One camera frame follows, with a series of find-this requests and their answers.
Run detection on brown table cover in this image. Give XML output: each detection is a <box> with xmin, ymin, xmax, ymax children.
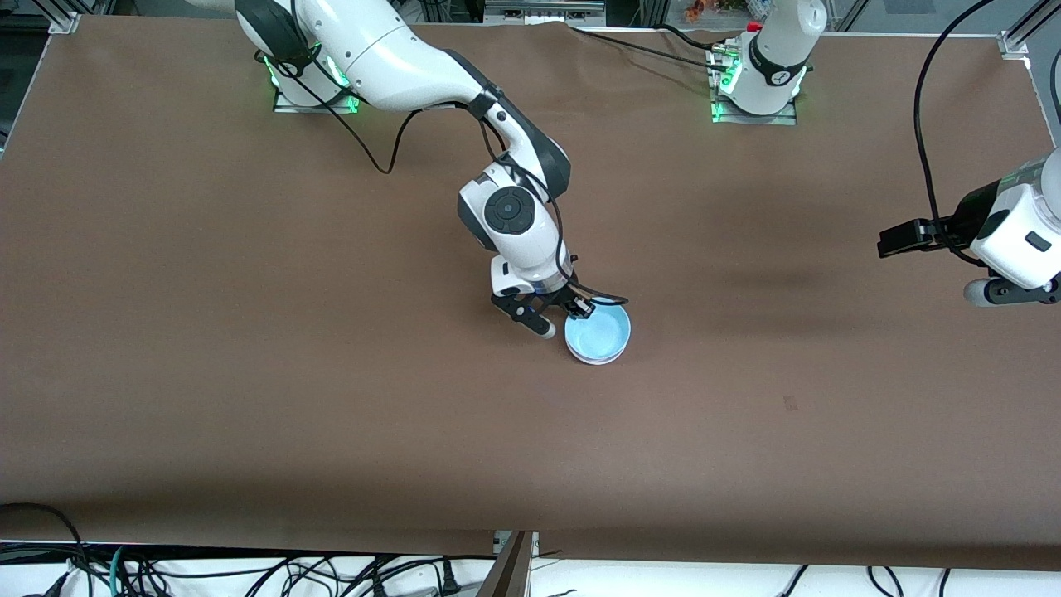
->
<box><xmin>0</xmin><ymin>17</ymin><xmax>1061</xmax><ymax>573</ymax></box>

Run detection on aluminium frame profile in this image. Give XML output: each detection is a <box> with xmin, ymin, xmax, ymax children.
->
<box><xmin>477</xmin><ymin>531</ymin><xmax>540</xmax><ymax>597</ymax></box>

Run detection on blue bowl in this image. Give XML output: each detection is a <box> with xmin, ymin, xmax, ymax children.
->
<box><xmin>564</xmin><ymin>302</ymin><xmax>632</xmax><ymax>363</ymax></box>

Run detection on silver equipment box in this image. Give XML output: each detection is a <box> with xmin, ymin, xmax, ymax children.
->
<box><xmin>484</xmin><ymin>0</ymin><xmax>608</xmax><ymax>27</ymax></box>

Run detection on thick black floor cable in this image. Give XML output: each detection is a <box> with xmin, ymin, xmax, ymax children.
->
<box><xmin>0</xmin><ymin>502</ymin><xmax>88</xmax><ymax>573</ymax></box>

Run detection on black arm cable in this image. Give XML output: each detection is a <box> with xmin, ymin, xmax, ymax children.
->
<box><xmin>286</xmin><ymin>0</ymin><xmax>631</xmax><ymax>312</ymax></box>
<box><xmin>913</xmin><ymin>0</ymin><xmax>997</xmax><ymax>266</ymax></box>

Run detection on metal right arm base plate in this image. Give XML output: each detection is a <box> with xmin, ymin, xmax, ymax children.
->
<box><xmin>273</xmin><ymin>58</ymin><xmax>361</xmax><ymax>115</ymax></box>

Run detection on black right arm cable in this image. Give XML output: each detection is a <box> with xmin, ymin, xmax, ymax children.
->
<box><xmin>286</xmin><ymin>0</ymin><xmax>631</xmax><ymax>312</ymax></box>

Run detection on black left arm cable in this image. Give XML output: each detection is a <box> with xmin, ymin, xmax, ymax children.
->
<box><xmin>913</xmin><ymin>0</ymin><xmax>997</xmax><ymax>266</ymax></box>

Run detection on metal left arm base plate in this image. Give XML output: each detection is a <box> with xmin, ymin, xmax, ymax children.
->
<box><xmin>710</xmin><ymin>46</ymin><xmax>800</xmax><ymax>127</ymax></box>

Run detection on aluminium corner profile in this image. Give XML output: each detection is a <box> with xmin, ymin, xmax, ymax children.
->
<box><xmin>998</xmin><ymin>0</ymin><xmax>1061</xmax><ymax>61</ymax></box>
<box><xmin>40</xmin><ymin>0</ymin><xmax>81</xmax><ymax>35</ymax></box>

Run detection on long black tabletop cable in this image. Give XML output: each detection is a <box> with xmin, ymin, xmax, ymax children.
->
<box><xmin>570</xmin><ymin>27</ymin><xmax>732</xmax><ymax>74</ymax></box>

